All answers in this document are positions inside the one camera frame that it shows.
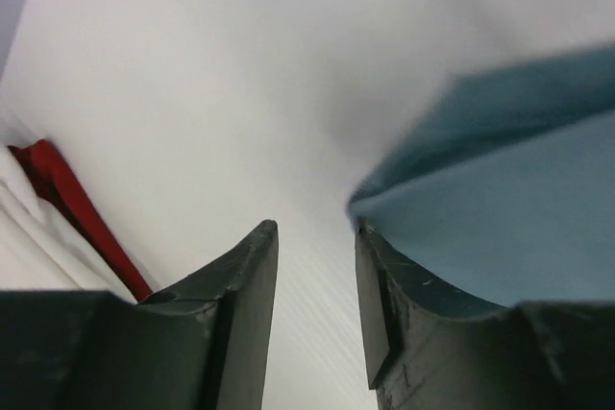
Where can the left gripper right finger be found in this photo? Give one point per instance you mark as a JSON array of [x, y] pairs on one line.
[[430, 345]]

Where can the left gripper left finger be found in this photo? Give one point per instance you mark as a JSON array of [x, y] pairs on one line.
[[200, 343]]

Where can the blue-grey t-shirt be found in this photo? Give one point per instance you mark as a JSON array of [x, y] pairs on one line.
[[505, 188]]

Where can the white floral folded t-shirt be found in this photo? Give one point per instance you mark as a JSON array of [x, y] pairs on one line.
[[40, 250]]

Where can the red folded t-shirt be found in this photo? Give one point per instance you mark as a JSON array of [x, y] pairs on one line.
[[55, 182]]

